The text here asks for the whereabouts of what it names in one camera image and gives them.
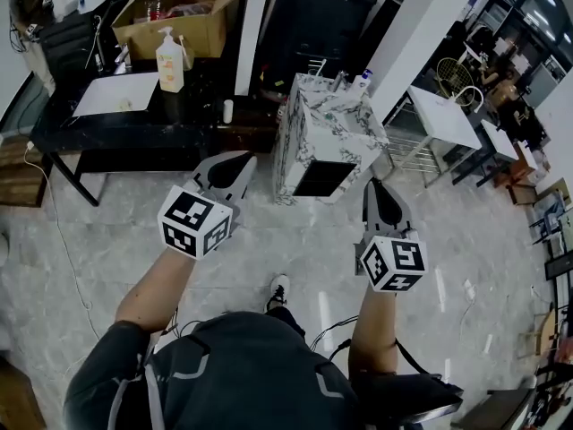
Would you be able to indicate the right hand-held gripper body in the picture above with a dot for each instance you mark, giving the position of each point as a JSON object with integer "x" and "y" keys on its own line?
{"x": 394, "y": 258}

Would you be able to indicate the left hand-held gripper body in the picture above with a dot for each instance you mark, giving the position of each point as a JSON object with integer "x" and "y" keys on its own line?
{"x": 197, "y": 220}

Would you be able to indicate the clear glass cup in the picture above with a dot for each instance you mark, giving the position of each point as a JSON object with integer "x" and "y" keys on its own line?
{"x": 313, "y": 77}

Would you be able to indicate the light green toothbrush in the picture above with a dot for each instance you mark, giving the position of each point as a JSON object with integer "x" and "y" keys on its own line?
{"x": 319, "y": 66}

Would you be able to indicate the person's right forearm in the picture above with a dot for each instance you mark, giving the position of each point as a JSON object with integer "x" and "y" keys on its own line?
{"x": 373, "y": 329}

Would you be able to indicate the person's left forearm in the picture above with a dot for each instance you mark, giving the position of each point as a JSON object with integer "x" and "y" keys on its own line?
{"x": 152, "y": 289}

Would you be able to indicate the black marble counter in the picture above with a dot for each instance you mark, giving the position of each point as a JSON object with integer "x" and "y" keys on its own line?
{"x": 134, "y": 135}

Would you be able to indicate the person's black white shoe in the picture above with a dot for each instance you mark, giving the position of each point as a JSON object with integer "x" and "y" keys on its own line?
{"x": 278, "y": 291}

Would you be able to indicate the small white bottle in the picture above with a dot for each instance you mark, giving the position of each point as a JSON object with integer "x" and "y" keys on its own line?
{"x": 228, "y": 111}

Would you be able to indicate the marble vanity cabinet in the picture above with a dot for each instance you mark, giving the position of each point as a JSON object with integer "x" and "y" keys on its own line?
{"x": 329, "y": 141}

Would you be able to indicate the black bag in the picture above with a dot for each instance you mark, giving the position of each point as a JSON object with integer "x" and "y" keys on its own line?
{"x": 412, "y": 397}

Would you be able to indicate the white sink basin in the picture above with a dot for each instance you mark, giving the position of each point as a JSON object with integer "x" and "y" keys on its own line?
{"x": 118, "y": 94}

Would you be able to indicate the white square table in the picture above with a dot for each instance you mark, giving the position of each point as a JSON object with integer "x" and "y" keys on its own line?
{"x": 445, "y": 119}

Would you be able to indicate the orange soap pump bottle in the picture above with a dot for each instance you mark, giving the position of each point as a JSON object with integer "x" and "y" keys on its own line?
{"x": 170, "y": 67}

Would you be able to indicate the person's dark shirt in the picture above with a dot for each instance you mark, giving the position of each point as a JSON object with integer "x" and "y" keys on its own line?
{"x": 242, "y": 374}

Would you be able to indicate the blue pump bottle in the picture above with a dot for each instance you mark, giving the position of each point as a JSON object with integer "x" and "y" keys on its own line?
{"x": 363, "y": 83}

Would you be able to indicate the wooden crate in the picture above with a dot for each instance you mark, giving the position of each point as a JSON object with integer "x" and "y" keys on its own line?
{"x": 20, "y": 177}

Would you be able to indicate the brown cardboard box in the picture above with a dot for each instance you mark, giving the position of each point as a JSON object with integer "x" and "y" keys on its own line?
{"x": 179, "y": 29}

